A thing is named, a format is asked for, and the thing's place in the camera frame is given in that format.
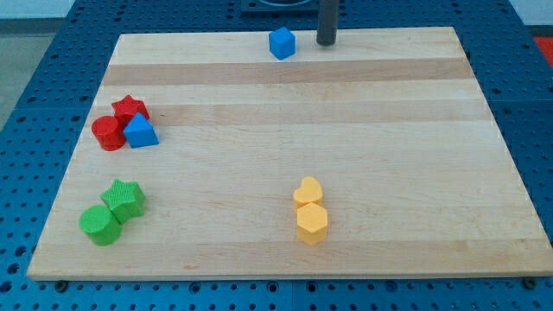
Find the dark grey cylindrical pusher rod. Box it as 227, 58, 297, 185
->
316, 0, 340, 47

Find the blue cube block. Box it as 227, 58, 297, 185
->
268, 27, 296, 60

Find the red star block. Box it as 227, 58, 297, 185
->
111, 95, 150, 127

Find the green star block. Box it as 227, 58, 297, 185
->
100, 179, 146, 224

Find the yellow heart block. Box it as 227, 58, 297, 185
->
293, 176, 323, 211

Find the light wooden board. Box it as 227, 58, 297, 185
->
28, 27, 552, 281

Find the yellow hexagon block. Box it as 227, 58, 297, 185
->
296, 203, 328, 245

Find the blue triangular prism block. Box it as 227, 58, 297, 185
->
123, 112, 159, 148

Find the red cylinder block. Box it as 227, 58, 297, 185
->
92, 116, 126, 151

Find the green cylinder block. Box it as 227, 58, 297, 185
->
79, 205, 122, 246

